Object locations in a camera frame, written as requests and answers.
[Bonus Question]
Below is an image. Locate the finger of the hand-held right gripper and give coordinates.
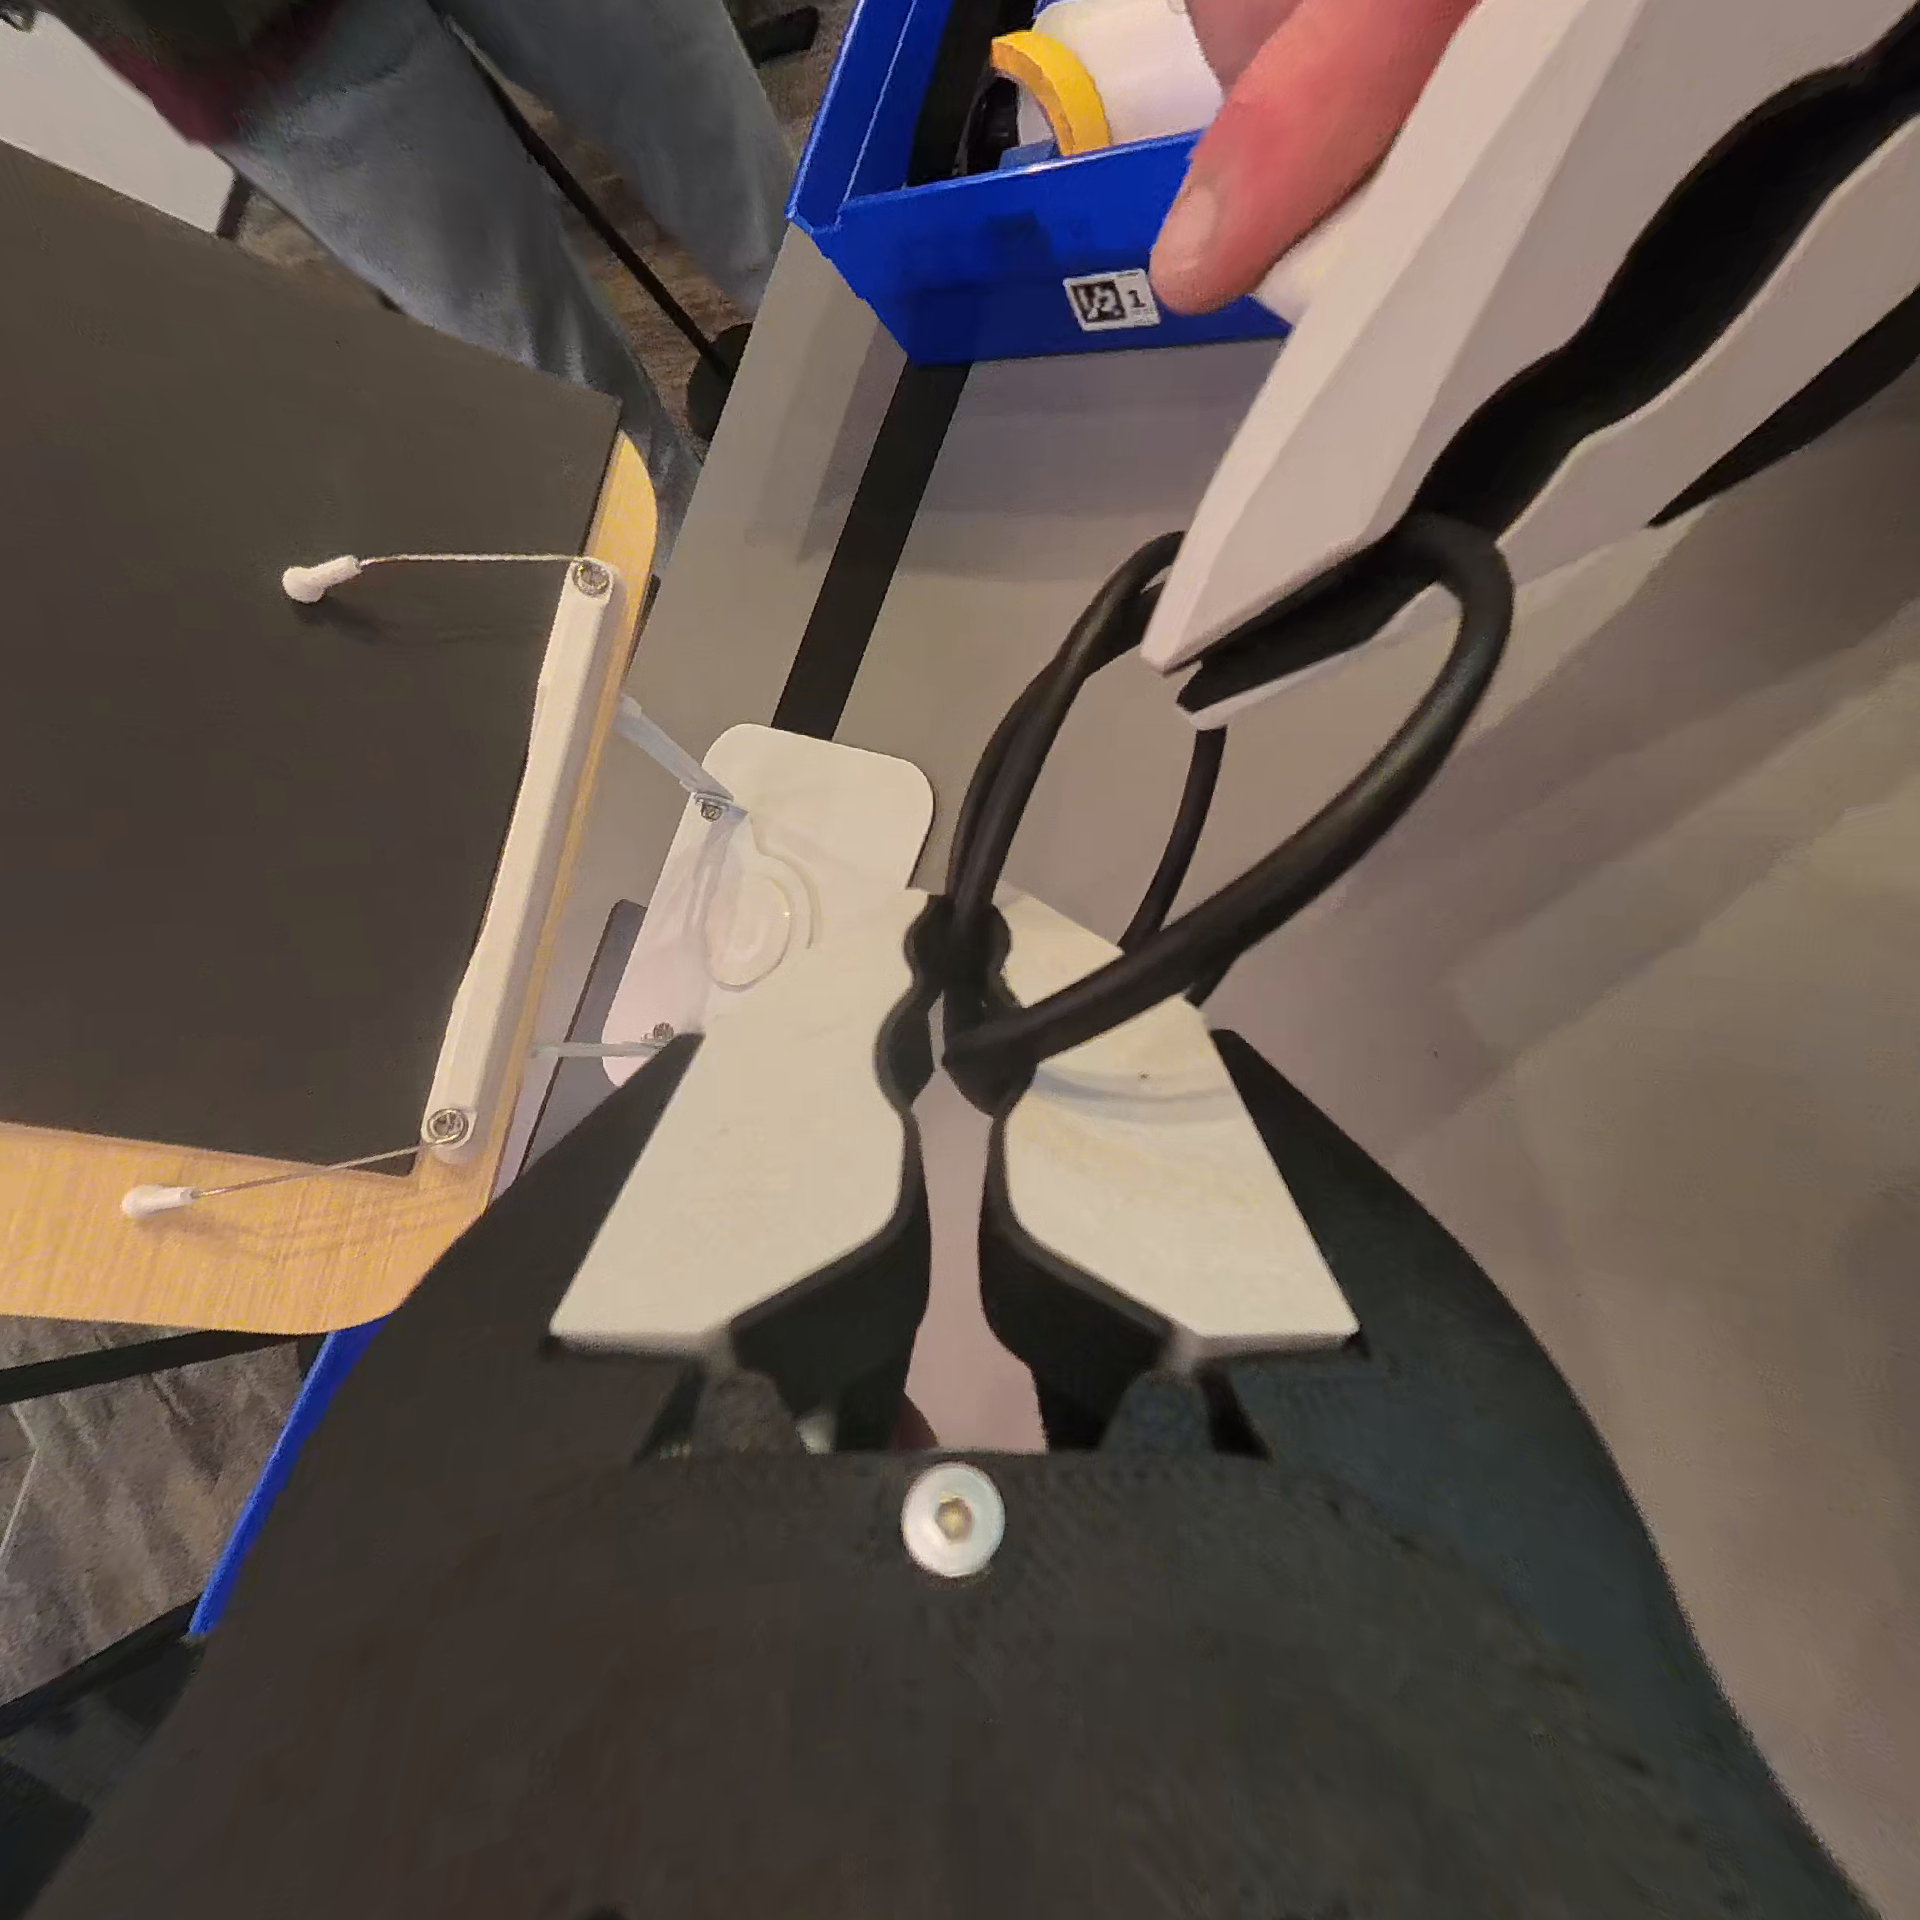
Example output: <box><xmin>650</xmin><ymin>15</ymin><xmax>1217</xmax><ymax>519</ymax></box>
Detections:
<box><xmin>1180</xmin><ymin>176</ymin><xmax>1920</xmax><ymax>729</ymax></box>
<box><xmin>1141</xmin><ymin>0</ymin><xmax>1920</xmax><ymax>673</ymax></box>

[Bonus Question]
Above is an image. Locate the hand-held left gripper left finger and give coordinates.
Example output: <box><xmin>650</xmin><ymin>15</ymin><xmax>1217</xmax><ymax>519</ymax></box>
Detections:
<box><xmin>555</xmin><ymin>891</ymin><xmax>939</xmax><ymax>1361</ymax></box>

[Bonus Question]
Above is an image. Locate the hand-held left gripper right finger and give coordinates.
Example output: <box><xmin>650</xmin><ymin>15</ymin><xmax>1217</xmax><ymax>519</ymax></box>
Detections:
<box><xmin>980</xmin><ymin>891</ymin><xmax>1362</xmax><ymax>1373</ymax></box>

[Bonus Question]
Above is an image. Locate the blue plastic bin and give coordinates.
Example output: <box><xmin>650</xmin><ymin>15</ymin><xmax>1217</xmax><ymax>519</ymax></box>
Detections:
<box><xmin>196</xmin><ymin>1320</ymin><xmax>382</xmax><ymax>1638</ymax></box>
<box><xmin>791</xmin><ymin>0</ymin><xmax>1297</xmax><ymax>369</ymax></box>

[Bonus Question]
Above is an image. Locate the thick black cable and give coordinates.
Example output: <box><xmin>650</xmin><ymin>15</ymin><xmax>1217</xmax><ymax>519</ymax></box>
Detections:
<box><xmin>936</xmin><ymin>513</ymin><xmax>1517</xmax><ymax>1100</ymax></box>

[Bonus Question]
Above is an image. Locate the person's right hand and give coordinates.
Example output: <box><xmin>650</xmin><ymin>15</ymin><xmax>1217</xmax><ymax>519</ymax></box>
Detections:
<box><xmin>1157</xmin><ymin>0</ymin><xmax>1483</xmax><ymax>323</ymax></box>

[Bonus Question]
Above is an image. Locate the white tube with yellow band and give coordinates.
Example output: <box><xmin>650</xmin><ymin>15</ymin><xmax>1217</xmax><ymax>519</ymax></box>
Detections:
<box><xmin>990</xmin><ymin>0</ymin><xmax>1227</xmax><ymax>156</ymax></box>

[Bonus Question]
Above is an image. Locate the black wood-rimmed board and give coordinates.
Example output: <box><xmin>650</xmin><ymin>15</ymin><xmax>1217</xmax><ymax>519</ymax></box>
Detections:
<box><xmin>0</xmin><ymin>137</ymin><xmax>662</xmax><ymax>1339</ymax></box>

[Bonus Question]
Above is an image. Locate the thin wire with white tip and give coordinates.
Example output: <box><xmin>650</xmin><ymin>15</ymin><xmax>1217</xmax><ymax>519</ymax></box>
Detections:
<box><xmin>120</xmin><ymin>1125</ymin><xmax>471</xmax><ymax>1225</ymax></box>
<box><xmin>281</xmin><ymin>550</ymin><xmax>622</xmax><ymax>613</ymax></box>

